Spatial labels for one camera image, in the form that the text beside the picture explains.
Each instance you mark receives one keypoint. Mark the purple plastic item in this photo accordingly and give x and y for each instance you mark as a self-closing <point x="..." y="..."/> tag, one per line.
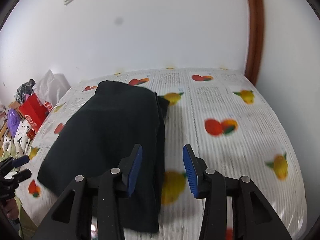
<point x="13" y="121"/>

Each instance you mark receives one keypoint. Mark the black sweatshirt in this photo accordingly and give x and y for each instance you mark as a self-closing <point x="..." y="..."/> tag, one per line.
<point x="104" y="131"/>

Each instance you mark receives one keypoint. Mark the white black dotted cloth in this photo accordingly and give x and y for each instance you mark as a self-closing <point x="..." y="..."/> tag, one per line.
<point x="21" y="140"/>

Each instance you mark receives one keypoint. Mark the dark checked clothes pile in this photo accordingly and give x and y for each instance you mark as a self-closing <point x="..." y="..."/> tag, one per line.
<point x="24" y="91"/>

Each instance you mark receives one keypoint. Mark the white Miniso paper bag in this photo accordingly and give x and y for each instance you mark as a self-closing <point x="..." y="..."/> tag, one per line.
<point x="51" y="88"/>

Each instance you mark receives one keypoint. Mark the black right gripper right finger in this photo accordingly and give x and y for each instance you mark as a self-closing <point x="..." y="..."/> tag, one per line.
<point x="253" y="216"/>

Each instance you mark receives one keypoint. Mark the fruit print lace tablecloth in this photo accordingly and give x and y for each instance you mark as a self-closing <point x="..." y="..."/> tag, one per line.
<point x="234" y="130"/>

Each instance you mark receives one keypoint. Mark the left hand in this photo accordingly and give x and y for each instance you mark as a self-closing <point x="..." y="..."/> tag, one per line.
<point x="11" y="209"/>

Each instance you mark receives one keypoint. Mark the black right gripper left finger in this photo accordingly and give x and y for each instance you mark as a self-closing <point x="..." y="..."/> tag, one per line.
<point x="71" y="215"/>

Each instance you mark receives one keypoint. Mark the red shopping bag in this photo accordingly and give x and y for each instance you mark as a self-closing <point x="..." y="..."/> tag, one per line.
<point x="34" y="112"/>

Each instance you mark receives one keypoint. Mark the brown wooden door frame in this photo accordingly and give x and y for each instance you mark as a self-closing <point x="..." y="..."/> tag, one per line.
<point x="256" y="39"/>

